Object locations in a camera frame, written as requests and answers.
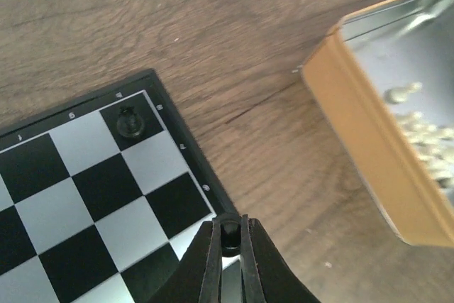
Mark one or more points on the black chess pawn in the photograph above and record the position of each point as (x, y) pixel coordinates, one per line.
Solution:
(230, 228)

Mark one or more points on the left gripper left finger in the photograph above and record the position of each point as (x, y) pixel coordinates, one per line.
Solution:
(198, 275)

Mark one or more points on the black chess rook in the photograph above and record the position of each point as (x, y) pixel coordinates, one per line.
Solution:
(130, 124)

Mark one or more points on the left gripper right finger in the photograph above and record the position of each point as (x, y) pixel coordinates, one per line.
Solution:
(265, 276)

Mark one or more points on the black and white chessboard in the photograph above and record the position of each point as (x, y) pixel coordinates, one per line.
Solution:
(90, 216)

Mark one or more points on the pile of white chess pieces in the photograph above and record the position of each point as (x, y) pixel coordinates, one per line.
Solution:
(424, 114)

